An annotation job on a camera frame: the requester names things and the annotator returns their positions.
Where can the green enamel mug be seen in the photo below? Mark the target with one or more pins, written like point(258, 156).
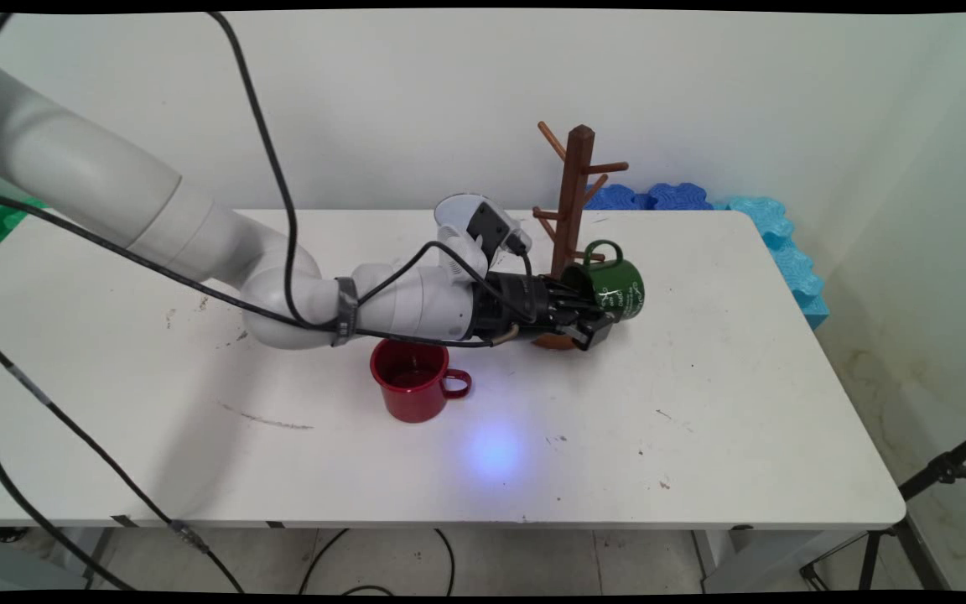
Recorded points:
point(625, 289)

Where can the blue foam mat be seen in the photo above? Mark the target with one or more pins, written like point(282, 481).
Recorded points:
point(667, 199)

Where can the white enamel mug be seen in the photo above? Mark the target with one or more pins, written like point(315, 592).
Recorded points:
point(449, 214)

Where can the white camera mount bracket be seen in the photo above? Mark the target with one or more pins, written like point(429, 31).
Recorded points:
point(459, 256)

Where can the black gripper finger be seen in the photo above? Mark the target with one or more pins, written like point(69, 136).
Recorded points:
point(592, 331)
point(571, 297)

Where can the cyan foam mat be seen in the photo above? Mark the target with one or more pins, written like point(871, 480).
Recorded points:
point(789, 252)

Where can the white table leg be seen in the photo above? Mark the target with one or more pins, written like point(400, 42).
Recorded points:
point(751, 562)

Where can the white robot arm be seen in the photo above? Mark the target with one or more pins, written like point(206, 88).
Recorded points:
point(97, 180)

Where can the brown wooden mug tree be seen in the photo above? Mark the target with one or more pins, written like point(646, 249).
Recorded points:
point(577, 184)

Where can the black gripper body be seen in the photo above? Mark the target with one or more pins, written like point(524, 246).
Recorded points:
point(512, 306)

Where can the black tripod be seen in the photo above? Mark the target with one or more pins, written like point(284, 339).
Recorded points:
point(944, 468)

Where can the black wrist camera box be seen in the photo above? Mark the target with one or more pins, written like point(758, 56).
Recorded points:
point(490, 228)

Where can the red enamel mug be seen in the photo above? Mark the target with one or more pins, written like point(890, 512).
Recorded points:
point(416, 403)

